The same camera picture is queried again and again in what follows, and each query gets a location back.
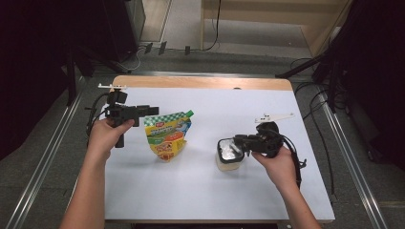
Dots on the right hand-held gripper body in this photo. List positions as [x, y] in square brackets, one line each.
[269, 141]

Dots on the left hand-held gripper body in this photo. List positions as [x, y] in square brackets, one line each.
[122, 111]

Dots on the clear jar with black lid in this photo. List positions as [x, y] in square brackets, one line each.
[229, 154]

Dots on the yellow spout pouch green checks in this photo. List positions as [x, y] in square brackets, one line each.
[167, 136]

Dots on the person's right hand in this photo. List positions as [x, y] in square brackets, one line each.
[280, 168]

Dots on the person's left hand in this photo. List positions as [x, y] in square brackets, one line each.
[103, 136]

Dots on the black metal stand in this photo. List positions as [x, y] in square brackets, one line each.
[71, 79]
[321, 63]

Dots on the dark cabinet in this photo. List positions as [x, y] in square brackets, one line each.
[122, 28]

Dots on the light wooden shelf unit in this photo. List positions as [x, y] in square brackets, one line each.
[318, 19]

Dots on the long metal floor rail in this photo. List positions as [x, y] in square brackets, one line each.
[47, 159]
[353, 165]

